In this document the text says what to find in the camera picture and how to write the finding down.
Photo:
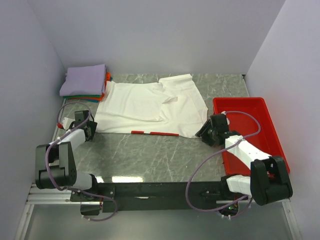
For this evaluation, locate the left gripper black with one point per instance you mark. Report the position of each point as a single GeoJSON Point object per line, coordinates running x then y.
{"type": "Point", "coordinates": [92, 125]}

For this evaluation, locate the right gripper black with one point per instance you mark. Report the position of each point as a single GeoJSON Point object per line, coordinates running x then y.
{"type": "Point", "coordinates": [203, 133]}

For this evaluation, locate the white t shirt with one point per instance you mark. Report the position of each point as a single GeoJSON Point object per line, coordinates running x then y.
{"type": "Point", "coordinates": [173, 106]}

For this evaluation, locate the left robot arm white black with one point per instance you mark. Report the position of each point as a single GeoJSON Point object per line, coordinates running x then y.
{"type": "Point", "coordinates": [55, 166]}

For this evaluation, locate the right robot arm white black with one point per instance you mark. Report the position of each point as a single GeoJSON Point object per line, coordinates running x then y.
{"type": "Point", "coordinates": [269, 179]}

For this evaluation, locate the folded green t shirt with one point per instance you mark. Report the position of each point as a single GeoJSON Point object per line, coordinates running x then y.
{"type": "Point", "coordinates": [92, 97]}

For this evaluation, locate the folded lilac t shirt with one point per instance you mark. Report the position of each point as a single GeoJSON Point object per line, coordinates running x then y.
{"type": "Point", "coordinates": [86, 80]}

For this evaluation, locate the folded orange t shirt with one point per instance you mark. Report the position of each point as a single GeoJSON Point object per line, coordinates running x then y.
{"type": "Point", "coordinates": [107, 79]}

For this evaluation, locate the black base bar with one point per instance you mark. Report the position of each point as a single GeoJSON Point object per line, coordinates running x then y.
{"type": "Point", "coordinates": [149, 196]}

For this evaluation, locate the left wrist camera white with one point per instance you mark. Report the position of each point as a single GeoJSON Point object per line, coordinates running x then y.
{"type": "Point", "coordinates": [65, 123]}

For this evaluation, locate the aluminium frame rail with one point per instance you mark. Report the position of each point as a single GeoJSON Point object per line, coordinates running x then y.
{"type": "Point", "coordinates": [53, 197]}

